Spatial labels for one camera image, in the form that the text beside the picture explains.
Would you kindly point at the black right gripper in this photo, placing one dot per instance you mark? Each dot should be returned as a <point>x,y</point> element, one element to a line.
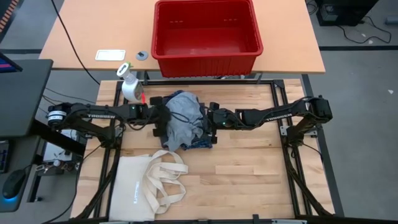
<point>225,118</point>

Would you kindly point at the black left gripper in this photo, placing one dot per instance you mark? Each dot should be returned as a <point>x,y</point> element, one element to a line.
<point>161,115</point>

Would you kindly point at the small light grey cloth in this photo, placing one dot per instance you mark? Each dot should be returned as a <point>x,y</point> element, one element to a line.
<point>183,109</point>

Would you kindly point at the blue plaid garment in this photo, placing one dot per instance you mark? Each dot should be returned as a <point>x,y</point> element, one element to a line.
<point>199,144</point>

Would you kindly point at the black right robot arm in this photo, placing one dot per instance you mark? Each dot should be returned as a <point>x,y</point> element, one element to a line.
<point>280,115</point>

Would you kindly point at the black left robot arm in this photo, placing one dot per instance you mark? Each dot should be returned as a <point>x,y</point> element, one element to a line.
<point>99,115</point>

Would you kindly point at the red plastic laundry bin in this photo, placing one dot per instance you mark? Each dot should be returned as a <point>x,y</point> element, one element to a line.
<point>205,65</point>

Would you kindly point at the white spray bottle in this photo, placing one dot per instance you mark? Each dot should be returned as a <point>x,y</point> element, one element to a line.
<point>132,88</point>

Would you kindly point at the white canvas tote bag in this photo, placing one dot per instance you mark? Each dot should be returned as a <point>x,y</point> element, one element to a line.
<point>130,186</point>

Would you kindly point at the white rectangular pad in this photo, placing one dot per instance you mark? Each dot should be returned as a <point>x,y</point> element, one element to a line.
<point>110,55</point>

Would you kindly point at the light orange desk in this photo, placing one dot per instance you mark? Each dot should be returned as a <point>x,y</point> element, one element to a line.
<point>109,28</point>

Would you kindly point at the dark grey flat panel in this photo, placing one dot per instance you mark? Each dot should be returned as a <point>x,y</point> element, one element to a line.
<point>21,99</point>

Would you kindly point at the black computer case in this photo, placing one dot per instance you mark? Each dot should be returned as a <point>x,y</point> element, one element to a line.
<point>345,12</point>

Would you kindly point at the black computer mouse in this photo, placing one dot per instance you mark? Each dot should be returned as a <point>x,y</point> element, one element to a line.
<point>14,183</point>

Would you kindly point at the computer monitor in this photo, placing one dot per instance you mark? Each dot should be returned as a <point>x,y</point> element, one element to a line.
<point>6,66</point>

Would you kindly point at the black keyboard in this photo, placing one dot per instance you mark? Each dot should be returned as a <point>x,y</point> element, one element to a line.
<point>2,158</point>

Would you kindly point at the grey workstation desk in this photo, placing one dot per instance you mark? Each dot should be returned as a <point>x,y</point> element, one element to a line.
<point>18,205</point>

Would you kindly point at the orange black striped strip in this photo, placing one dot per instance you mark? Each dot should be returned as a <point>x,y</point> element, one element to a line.
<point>9,12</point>

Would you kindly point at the black aluminium rig frame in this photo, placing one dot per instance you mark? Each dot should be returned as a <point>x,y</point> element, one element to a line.
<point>280,93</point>

